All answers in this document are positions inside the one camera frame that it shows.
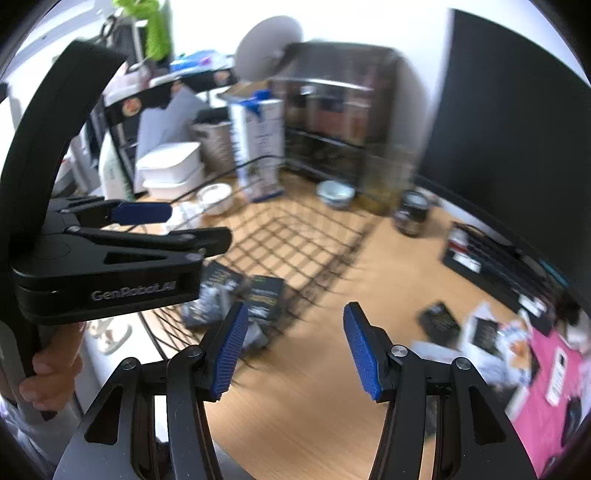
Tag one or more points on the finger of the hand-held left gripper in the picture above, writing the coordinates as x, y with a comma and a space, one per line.
203, 241
141, 213

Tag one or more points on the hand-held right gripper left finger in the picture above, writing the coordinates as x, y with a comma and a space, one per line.
228, 355

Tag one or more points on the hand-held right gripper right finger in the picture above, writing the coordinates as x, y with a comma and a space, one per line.
362, 355

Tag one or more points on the black tissue pack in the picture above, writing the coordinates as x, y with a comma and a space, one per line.
438, 323
485, 337
210, 295
263, 297

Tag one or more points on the wooden desktop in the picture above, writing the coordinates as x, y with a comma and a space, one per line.
300, 415

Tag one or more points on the person's left hand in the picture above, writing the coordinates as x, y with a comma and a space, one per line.
53, 371

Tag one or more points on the white tape roll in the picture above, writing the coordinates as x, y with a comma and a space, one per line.
214, 198

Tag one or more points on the white lidded container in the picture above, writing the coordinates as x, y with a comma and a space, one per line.
178, 187
168, 159

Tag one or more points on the grey woven container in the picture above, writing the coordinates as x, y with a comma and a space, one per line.
214, 143

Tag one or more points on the blue white carton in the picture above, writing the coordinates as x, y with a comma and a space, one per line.
258, 138

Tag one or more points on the white blue patterned bowl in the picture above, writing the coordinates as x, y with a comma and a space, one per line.
335, 194

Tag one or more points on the dark sauce jar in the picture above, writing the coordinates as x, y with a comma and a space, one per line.
411, 217

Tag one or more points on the white blue snack packet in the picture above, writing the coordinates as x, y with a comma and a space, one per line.
517, 341

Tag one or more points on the black keyboard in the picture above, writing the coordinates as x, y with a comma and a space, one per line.
498, 272

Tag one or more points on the clear jar yellow contents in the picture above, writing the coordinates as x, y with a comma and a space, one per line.
385, 184

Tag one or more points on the green cloth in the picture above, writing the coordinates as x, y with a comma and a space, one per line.
147, 27

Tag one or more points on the white remote control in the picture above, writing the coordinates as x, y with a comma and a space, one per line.
558, 376

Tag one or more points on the pink desk mat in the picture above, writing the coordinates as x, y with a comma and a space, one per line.
549, 429

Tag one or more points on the white round fan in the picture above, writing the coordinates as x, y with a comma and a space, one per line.
265, 46

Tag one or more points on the black computer mouse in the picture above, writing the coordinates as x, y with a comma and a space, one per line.
572, 422

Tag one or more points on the black computer monitor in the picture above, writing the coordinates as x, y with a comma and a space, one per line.
498, 115

